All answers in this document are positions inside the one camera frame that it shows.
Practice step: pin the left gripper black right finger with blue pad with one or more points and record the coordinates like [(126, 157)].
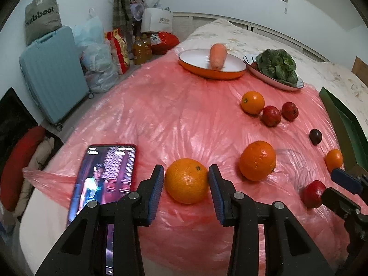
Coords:
[(288, 247)]

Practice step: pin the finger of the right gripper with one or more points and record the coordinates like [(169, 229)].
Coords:
[(353, 184), (343, 207)]

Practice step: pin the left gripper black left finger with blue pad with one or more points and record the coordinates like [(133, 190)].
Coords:
[(82, 247)]

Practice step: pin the small orange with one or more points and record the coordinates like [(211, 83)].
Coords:
[(333, 160), (252, 103)]

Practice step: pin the dark purple plum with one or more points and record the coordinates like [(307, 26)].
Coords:
[(315, 136)]

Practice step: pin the large orange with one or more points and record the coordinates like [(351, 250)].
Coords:
[(257, 161), (186, 181)]

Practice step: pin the green tray box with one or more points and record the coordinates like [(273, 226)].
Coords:
[(350, 135)]

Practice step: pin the red smartphone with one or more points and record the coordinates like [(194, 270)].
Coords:
[(105, 175)]

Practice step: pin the pink plastic sheet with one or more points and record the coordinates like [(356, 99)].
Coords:
[(168, 114)]

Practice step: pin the red pillow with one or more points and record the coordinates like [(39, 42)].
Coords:
[(12, 175)]

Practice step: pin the wooden headboard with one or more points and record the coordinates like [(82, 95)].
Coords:
[(360, 69)]

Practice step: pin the green bok choy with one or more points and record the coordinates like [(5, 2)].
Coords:
[(278, 64)]

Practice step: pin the small red fruit in plate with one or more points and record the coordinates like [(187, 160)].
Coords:
[(254, 65)]

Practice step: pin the white plate blue rim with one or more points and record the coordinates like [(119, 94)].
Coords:
[(250, 58)]

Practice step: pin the floral bed quilt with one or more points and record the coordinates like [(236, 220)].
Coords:
[(340, 81)]

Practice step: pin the light blue suitcase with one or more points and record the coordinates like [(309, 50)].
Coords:
[(53, 74)]

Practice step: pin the translucent plastic bags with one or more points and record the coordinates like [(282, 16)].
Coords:
[(100, 69)]

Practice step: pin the carrot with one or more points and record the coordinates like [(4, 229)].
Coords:
[(217, 56)]

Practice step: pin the orange rimmed white plate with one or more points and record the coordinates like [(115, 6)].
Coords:
[(197, 62)]

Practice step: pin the red yellow rice bag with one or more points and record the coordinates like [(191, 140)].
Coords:
[(119, 50)]

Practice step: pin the yellow oil bottle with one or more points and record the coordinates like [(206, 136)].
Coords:
[(142, 50)]

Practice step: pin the red plastic bag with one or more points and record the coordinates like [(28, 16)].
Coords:
[(162, 42)]

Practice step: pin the plaid hanging cloth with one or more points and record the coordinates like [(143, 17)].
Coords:
[(122, 18)]

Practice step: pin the grey fabric bag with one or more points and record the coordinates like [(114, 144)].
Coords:
[(41, 18)]

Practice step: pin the small white fan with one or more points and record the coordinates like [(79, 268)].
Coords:
[(137, 11)]

